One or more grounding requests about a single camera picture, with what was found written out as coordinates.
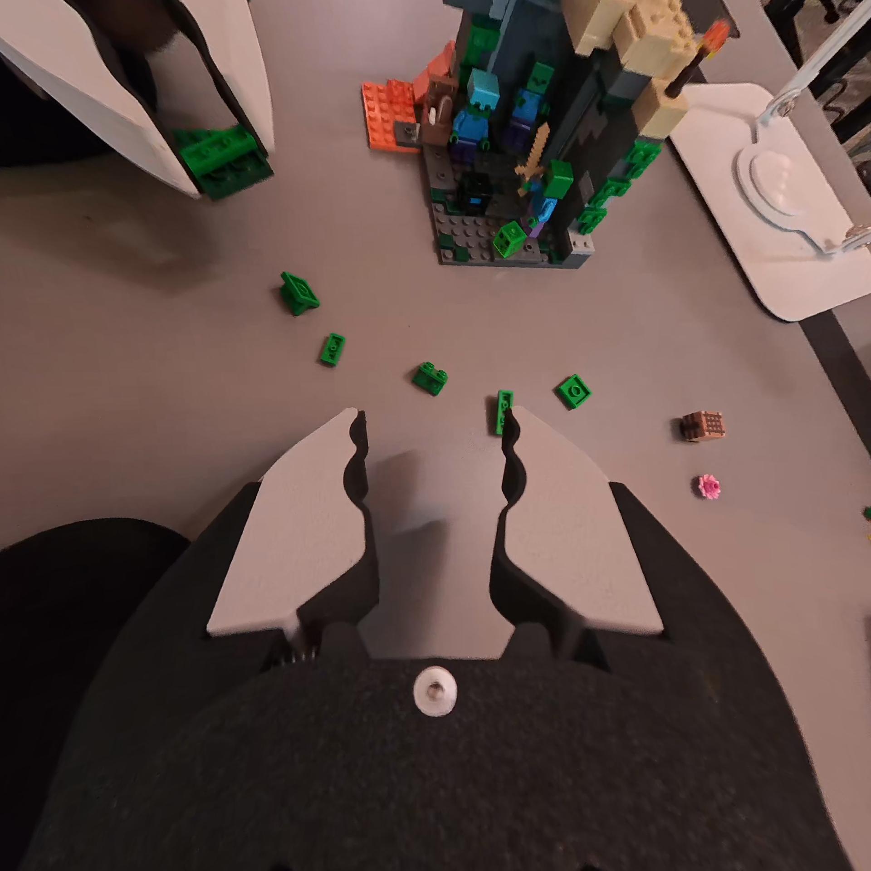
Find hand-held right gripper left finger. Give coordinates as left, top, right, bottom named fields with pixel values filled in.
left=206, top=407, right=381, bottom=638

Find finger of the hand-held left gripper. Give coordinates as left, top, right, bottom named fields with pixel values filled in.
left=0, top=0, right=204, bottom=200
left=170, top=0, right=276, bottom=156

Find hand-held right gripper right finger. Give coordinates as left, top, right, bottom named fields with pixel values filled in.
left=489, top=406, right=665, bottom=637

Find green brick cactus block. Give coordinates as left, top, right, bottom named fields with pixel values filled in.
left=172, top=126, right=275, bottom=202

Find green bracket brick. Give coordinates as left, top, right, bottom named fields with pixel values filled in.
left=278, top=271, right=321, bottom=317

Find toy brick model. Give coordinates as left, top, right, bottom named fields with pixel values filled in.
left=361, top=0, right=732, bottom=268

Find grey desk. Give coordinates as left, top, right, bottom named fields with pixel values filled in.
left=0, top=0, right=871, bottom=871

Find person's left hand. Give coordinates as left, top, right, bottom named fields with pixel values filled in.
left=87, top=0, right=181, bottom=51

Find green square tile brick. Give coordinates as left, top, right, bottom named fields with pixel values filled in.
left=553, top=373, right=593, bottom=411

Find brown toy brick head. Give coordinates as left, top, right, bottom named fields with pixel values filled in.
left=679, top=410, right=727, bottom=444

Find black chair armrest pad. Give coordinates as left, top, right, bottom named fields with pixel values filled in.
left=0, top=517, right=193, bottom=871

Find white book stand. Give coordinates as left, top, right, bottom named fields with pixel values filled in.
left=669, top=0, right=871, bottom=323

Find black desk cable cover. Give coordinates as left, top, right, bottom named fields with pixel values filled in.
left=798, top=308, right=871, bottom=480

